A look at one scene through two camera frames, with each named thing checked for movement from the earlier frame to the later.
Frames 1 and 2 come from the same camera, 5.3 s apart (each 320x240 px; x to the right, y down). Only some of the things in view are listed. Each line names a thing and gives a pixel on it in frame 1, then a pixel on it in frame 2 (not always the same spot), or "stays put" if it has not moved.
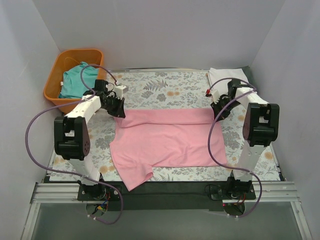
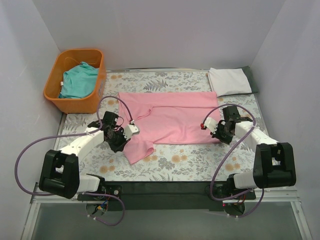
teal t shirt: (72, 86) stays put
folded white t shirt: (216, 74) stays put
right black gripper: (220, 107) → (220, 135)
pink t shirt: (148, 138) stays put
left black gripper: (115, 106) → (119, 145)
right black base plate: (219, 191) stays put
